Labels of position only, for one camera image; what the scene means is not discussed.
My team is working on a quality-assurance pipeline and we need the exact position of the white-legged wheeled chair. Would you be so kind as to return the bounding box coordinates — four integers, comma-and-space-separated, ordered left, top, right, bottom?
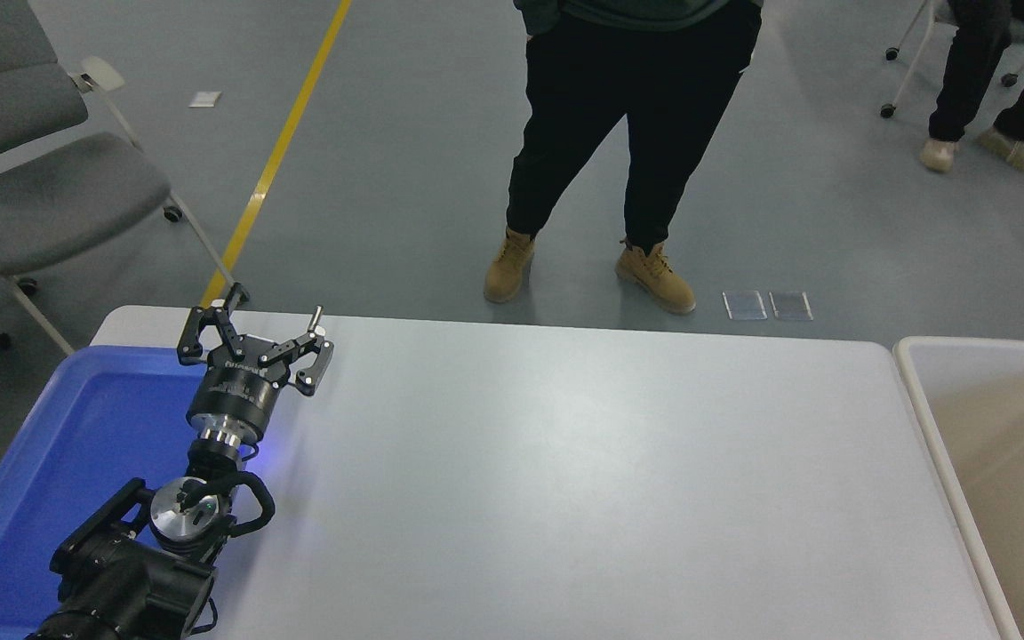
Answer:
878, 0, 1024, 119

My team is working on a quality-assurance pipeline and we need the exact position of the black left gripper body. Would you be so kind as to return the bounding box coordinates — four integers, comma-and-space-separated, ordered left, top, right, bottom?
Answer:
187, 336, 293, 439

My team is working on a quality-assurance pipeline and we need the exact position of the large pale bin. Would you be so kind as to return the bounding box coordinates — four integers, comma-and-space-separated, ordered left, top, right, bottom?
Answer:
892, 336, 1024, 640

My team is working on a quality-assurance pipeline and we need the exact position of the grey office chair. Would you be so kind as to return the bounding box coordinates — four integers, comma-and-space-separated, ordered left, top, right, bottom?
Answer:
0, 0, 252, 356

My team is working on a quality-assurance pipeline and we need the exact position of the blue plastic tray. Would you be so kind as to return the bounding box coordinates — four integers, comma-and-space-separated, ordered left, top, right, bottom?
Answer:
0, 345, 251, 640

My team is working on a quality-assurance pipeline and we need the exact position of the standing person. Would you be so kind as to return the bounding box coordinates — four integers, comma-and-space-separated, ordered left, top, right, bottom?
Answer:
484, 0, 764, 316

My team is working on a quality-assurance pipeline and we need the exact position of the clear floor plate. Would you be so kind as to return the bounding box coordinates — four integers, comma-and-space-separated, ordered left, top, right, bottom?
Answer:
723, 291, 769, 322
769, 291, 814, 322

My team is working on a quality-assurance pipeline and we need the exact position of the seated person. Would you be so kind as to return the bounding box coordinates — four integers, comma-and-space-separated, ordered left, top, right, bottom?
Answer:
919, 0, 1024, 175

